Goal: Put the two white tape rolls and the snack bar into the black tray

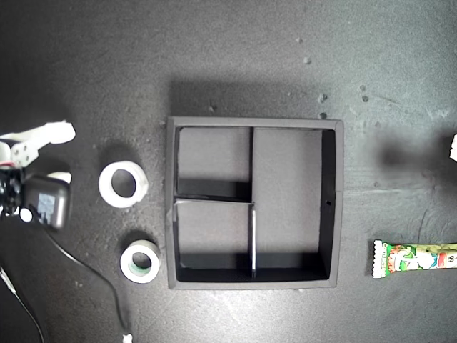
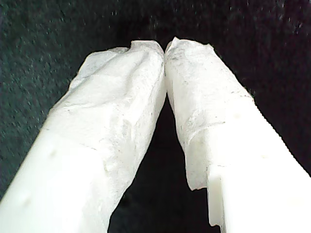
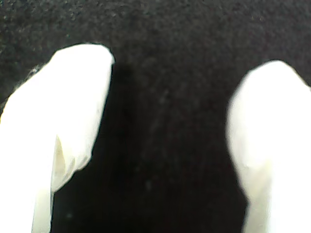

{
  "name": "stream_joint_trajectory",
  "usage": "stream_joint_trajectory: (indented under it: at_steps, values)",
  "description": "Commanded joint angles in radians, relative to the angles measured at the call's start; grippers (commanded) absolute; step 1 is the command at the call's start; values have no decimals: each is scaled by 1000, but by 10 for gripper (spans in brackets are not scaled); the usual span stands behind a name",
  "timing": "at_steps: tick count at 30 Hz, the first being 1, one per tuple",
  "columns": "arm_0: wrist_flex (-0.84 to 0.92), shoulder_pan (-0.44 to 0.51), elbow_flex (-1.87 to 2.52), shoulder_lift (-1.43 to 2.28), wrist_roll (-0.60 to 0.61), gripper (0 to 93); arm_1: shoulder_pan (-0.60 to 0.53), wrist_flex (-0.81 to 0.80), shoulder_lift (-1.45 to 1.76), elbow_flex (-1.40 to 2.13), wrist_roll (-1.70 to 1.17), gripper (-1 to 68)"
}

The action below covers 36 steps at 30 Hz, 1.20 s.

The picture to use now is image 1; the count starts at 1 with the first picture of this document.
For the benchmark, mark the large white tape roll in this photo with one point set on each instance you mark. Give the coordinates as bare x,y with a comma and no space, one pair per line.
105,182

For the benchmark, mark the small white tape roll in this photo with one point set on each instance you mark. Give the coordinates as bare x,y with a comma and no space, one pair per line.
125,266

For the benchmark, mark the green printed snack bar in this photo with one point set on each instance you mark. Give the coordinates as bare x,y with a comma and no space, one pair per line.
410,259

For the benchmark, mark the black compartment tray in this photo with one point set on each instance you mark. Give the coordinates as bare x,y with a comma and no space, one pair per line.
285,171

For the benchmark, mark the small white scrap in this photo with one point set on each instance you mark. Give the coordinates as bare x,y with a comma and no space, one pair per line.
127,338

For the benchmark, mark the black camera box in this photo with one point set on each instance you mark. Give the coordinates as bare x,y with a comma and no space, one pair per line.
50,203

